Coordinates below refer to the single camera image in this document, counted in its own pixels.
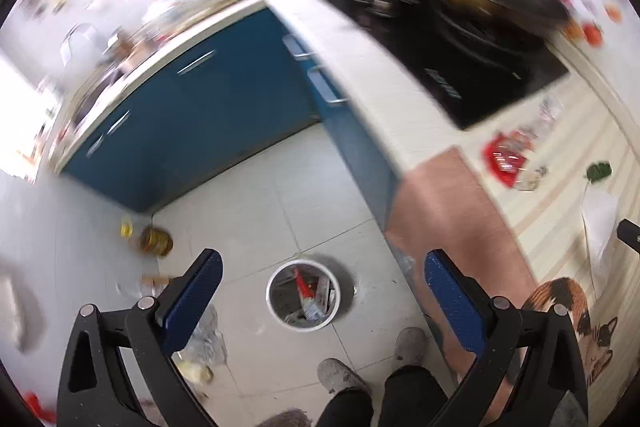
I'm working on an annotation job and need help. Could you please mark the white round trash bin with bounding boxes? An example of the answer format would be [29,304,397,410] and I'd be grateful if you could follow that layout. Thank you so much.
[266,259,342,333]

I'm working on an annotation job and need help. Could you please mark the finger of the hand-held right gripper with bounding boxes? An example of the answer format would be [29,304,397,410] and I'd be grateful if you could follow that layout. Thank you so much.
[617,219,640,254]

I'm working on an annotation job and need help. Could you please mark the red foil packet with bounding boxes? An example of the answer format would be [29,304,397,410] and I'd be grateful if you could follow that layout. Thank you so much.
[482,132,532,188]

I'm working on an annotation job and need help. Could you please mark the cat printed table mat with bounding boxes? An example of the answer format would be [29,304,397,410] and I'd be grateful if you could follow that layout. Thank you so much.
[384,42,640,410]

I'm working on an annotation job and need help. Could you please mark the grey slipper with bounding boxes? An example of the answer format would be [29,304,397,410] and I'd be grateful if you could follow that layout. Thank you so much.
[394,327,429,368]
[317,358,372,396]

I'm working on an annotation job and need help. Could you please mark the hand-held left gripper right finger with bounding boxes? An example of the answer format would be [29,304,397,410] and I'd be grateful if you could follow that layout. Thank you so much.
[424,249,589,427]

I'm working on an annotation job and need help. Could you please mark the clear plastic bag on floor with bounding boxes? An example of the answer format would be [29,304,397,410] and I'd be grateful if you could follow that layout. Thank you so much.
[172,304,229,384]

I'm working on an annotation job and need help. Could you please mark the black glass gas stove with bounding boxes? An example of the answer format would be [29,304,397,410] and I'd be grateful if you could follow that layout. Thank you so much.
[300,0,571,131]

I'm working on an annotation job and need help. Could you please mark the white crumpled paper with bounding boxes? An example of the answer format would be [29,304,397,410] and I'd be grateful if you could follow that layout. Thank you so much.
[580,191,621,279]

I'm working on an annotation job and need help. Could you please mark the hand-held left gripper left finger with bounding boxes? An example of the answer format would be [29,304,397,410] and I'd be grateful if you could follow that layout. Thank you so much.
[56,248,224,427]

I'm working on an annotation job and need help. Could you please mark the yellow cooking oil bottle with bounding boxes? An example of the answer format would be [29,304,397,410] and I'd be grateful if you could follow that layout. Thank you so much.
[120,216,174,256]

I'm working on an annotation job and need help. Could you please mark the person's legs in dark pants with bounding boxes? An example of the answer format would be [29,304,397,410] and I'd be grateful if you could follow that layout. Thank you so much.
[314,366,452,427]

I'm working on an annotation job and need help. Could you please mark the blue kitchen cabinets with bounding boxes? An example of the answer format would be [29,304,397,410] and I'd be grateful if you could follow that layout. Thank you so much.
[59,6,401,234]

